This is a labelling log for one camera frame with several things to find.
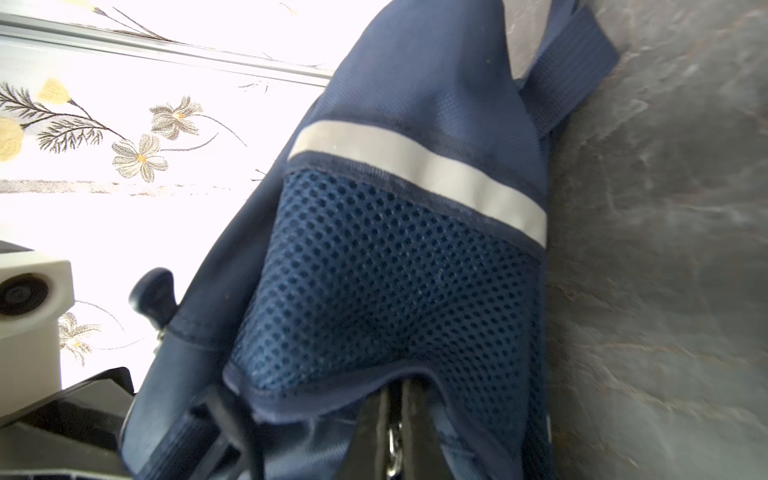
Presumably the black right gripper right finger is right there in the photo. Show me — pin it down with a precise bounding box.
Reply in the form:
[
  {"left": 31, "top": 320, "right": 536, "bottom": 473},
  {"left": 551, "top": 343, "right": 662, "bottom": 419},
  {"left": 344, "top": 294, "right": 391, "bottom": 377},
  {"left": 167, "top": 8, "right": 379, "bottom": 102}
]
[{"left": 401, "top": 379, "right": 453, "bottom": 480}]

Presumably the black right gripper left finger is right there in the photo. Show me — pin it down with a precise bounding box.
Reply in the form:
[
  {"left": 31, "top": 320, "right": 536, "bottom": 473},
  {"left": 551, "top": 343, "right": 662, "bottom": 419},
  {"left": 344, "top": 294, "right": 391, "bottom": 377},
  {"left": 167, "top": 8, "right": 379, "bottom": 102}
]
[{"left": 335, "top": 387, "right": 390, "bottom": 480}]

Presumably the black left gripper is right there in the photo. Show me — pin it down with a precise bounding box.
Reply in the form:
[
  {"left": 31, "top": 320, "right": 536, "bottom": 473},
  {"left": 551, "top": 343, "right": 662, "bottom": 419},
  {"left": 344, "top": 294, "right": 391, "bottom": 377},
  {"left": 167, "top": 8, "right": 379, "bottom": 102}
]
[{"left": 1, "top": 367, "right": 134, "bottom": 479}]

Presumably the navy blue student backpack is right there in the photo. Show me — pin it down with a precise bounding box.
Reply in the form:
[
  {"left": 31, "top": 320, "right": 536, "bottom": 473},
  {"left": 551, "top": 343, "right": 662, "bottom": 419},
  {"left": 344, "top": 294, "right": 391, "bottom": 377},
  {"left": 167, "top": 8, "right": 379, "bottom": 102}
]
[{"left": 120, "top": 1, "right": 618, "bottom": 479}]

